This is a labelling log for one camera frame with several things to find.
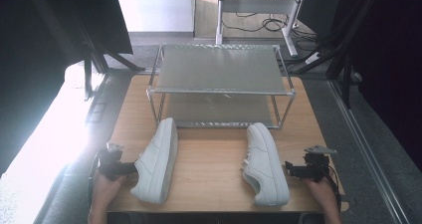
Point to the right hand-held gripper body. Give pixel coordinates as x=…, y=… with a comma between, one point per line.
x=314, y=166

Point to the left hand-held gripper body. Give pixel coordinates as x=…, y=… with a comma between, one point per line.
x=109, y=162

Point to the person's right hand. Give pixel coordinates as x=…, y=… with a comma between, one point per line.
x=320, y=190

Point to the white metal desk frame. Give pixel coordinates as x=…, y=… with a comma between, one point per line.
x=255, y=6

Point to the white sneaker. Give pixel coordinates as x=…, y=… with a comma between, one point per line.
x=264, y=164
x=157, y=161

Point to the black metal stand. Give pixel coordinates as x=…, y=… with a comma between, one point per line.
x=345, y=51
x=99, y=58

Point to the white power strip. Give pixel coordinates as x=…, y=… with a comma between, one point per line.
x=312, y=58

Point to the grey metal shoe rack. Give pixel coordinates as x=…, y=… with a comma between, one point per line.
x=220, y=84

